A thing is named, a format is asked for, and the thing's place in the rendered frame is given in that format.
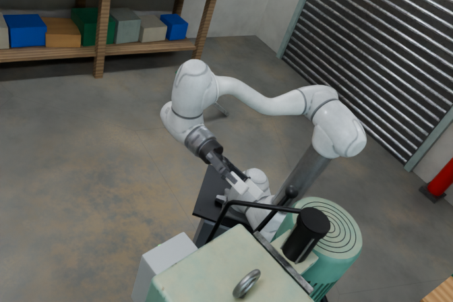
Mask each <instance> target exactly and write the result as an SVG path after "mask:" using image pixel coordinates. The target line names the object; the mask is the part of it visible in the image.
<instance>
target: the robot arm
mask: <svg viewBox="0 0 453 302"><path fill-rule="evenodd" d="M224 94H230V95H233V96H234V97H236V98H238V99H239V100H240V101H242V102H243V103H245V104H246V105H247V106H249V107H251V108H252V109H253V110H255V111H257V112H259V113H261V114H264V115H273V116H275V115H304V116H305V117H307V118H308V119H309V120H310V121H311V122H312V123H313V124H314V125H315V127H314V129H313V135H312V139H311V145H310V146H309V147H308V149H307V151H306V152H305V153H304V155H303V156H302V157H301V159H300V161H299V162H298V163H297V165H296V166H295V168H294V169H293V170H292V172H291V173H290V175H289V176H288V177H287V178H286V180H285V182H284V183H283V184H282V186H281V187H280V189H279V190H278V191H277V193H276V194H275V195H271V193H270V188H269V181H268V178H267V176H266V174H265V173H264V172H263V171H261V170H259V169H248V170H246V171H243V172H242V171H240V170H239V169H238V168H237V167H236V166H235V165H234V164H233V163H232V162H231V161H230V160H229V159H228V158H227V157H226V156H223V155H222V153H223V150H224V149H223V147H222V145H221V144H219V143H218V142H217V141H216V136H215V135H214V134H213V133H212V132H211V131H210V130H208V128H207V127H205V125H204V118H203V112H204V109H206V108H207V107H208V106H210V105H211V104H213V103H215V102H216V101H217V100H218V97H219V96H222V95H224ZM171 100H172V101H170V102H168V103H166V104H165V105H164V106H163V107H162V109H161V112H160V118H161V120H162V123H163V124H164V126H165V127H166V129H167V130H168V132H169V133H170V134H171V135H172V136H173V137H174V138H175V139H176V140H177V141H178V142H180V143H181V144H183V145H185V146H186V148H187V149H189V150H190V151H191V152H192V153H193V154H194V155H195V156H197V157H198V158H201V159H202V160H203V161H204V162H205V163H206V164H212V165H213V167H214V168H215V169H216V170H217V172H218V173H219V175H222V177H221V179H223V180H224V179H226V180H227V181H228V182H229V183H230V184H231V185H232V187H231V190H230V189H225V190H224V196H223V195H216V198H215V200H216V201H217V202H219V203H221V204H222V209H223V208H224V206H225V204H226V203H227V202H228V201H231V200H242V201H247V202H256V203H261V204H271V205H277V204H278V203H279V202H280V200H281V199H282V198H283V197H284V196H285V189H286V188H287V187H288V186H291V185H292V186H295V187H296V188H297V189H298V196H297V197H296V198H294V199H289V200H288V201H287V202H286V203H285V205H284V206H286V207H291V206H292V205H293V204H294V203H295V202H297V201H299V200H301V198H302V197H303V196H304V195H305V194H306V193H307V191H308V190H309V188H310V187H311V186H312V185H313V183H314V182H315V181H316V180H317V179H318V177H319V176H320V175H321V174H322V172H323V171H324V170H325V168H326V167H327V166H328V165H329V164H330V162H331V161H332V159H333V158H338V157H339V156H342V157H347V158H348V157H352V156H355V155H357V154H358V153H360V151H362V149H364V147H365V145H366V143H367V137H366V134H365V131H364V128H363V126H362V124H361V123H360V122H359V120H358V119H357V118H356V116H354V114H353V113H352V112H351V111H350V110H349V109H348V108H347V107H346V106H345V105H344V104H342V103H341V102H340V101H339V99H338V94H337V92H336V91H335V89H333V88H331V87H329V86H325V85H312V86H304V87H301V88H298V89H295V90H291V91H290V92H287V93H286V94H283V95H280V96H277V97H275V98H267V97H265V96H263V95H261V94H260V93H259V92H257V91H255V90H254V89H253V88H251V87H249V86H248V85H247V84H244V83H243V82H242V81H240V80H237V79H235V78H231V77H225V76H216V75H214V74H213V73H212V72H211V70H210V68H209V67H208V65H207V64H206V63H204V62H203V61H200V60H199V59H191V60H189V61H186V62H184V63H183V64H182V65H181V66H180V68H179V69H178V71H177V74H176V76H175V80H174V83H173V90H172V96H171ZM221 212H222V210H221V211H220V213H221ZM270 212H271V210H267V209H261V208H252V207H247V206H238V205H232V206H230V208H229V209H228V211H227V213H226V215H225V218H230V219H233V220H236V221H239V222H243V223H245V224H247V225H249V226H251V227H252V229H253V230H255V229H256V228H257V227H258V225H259V224H260V223H261V222H262V221H263V220H264V219H265V217H267V215H269V213H270ZM287 213H288V212H281V211H278V212H277V213H276V214H275V215H274V217H273V218H272V219H271V220H270V221H269V222H268V224H267V225H266V226H265V227H264V228H263V229H262V230H261V231H260V233H261V234H262V235H263V236H264V237H265V239H266V240H267V241H268V242H269V243H270V242H271V240H272V238H273V236H274V235H275V233H276V232H277V230H278V228H279V226H280V225H281V223H282V221H283V220H284V218H285V216H286V215H287Z"/></svg>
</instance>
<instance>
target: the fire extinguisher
mask: <svg viewBox="0 0 453 302"><path fill-rule="evenodd" d="M451 184H453V157H452V158H451V160H450V161H449V162H448V163H447V164H446V165H445V167H444V168H443V169H442V170H441V171H440V172H439V173H438V174H437V175H436V176H435V177H434V179H433V180H432V181H430V182H429V183H427V184H425V185H423V186H421V187H420V188H419V191H420V192H421V193H423V194H424V195H425V196H426V197H427V198H428V199H430V200H431V201H432V202H433V203H434V204H435V203H436V202H438V201H440V200H442V199H443V198H445V197H446V196H447V194H445V193H444V192H445V190H447V188H449V186H451Z"/></svg>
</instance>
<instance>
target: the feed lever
mask: <svg viewBox="0 0 453 302"><path fill-rule="evenodd" d="M297 196H298V189H297V188H296V187H295V186H292V185H291V186H288V187H287V188H286V189H285V196H284V197H283V198H282V199H281V200H280V202H279V203H278V204H277V206H284V205H285V203H286V202H287V201H288V200H289V199H294V198H296V197H297ZM277 212H278V211H275V210H272V211H271V212H270V213H269V215H267V217H265V219H264V220H263V221H262V222H261V223H260V224H259V225H258V227H257V228H256V229H255V230H254V231H253V232H252V234H253V233H255V232H256V231H259V232H260V231H261V230H262V229H263V228H264V227H265V226H266V225H267V224H268V222H269V221H270V220H271V219H272V218H273V217H274V215H275V214H276V213H277Z"/></svg>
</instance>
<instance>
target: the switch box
mask: <svg viewBox="0 0 453 302"><path fill-rule="evenodd" d="M197 249H198V248H197V247H196V246H195V245H194V243H193V242H192V241H191V239H190V238H189V237H188V236H187V235H186V234H185V233H184V232H182V233H180V234H178V235H176V236H175V237H173V238H171V239H169V240H168V241H166V242H164V243H162V244H160V245H159V246H157V247H155V248H154V249H151V250H150V251H148V252H146V253H145V254H143V255H142V258H141V261H140V266H139V269H138V273H137V276H136V280H135V284H134V287H133V292H132V294H131V298H132V300H133V302H144V301H145V299H146V295H147V293H148V289H149V286H150V283H151V280H152V278H153V277H154V276H156V275H157V274H159V273H161V272H162V271H163V270H166V269H167V268H168V267H170V266H172V265H173V264H175V263H177V262H178V261H179V260H182V259H183V258H184V257H186V256H188V255H189V254H191V253H193V252H194V251H195V250H197Z"/></svg>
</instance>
